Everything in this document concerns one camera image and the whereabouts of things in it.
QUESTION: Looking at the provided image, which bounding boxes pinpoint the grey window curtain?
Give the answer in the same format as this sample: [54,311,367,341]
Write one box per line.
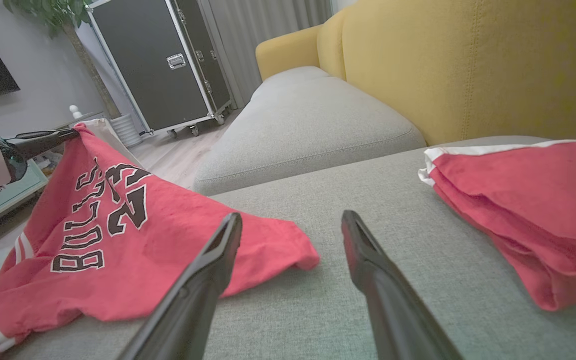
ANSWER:
[208,0,334,108]

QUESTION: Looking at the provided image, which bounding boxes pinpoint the black wheeled flight case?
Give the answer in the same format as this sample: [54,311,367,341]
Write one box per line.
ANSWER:
[86,0,235,139]

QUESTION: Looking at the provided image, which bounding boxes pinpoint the grey sofa seat cushion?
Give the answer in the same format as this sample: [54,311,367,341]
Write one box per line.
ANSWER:
[192,66,427,197]

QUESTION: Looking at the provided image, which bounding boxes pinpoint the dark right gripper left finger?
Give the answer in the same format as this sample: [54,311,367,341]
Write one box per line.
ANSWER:
[118,212,243,360]

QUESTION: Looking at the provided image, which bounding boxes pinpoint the beige fabric laundry basket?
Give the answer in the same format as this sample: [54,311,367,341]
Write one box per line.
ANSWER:
[82,118,144,168]

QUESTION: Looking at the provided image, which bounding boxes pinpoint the green potted indoor tree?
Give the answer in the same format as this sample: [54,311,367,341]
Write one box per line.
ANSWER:
[2,0,122,121]

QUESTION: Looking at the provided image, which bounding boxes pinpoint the white ribbed plant pot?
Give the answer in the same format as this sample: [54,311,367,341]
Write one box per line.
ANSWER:
[109,114,144,148]

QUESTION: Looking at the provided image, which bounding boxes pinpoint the red shorts with white stripe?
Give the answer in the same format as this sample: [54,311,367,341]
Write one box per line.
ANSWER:
[417,140,576,312]

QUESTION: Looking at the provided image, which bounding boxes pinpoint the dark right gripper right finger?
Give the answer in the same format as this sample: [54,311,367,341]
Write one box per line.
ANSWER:
[341,209,464,360]

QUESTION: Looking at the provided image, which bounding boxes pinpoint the red Bulls 23 jersey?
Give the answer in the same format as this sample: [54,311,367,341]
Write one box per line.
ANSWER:
[0,122,321,360]

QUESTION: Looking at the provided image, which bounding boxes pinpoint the large grey fabric ottoman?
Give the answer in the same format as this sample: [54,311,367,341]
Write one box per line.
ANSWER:
[0,135,576,360]

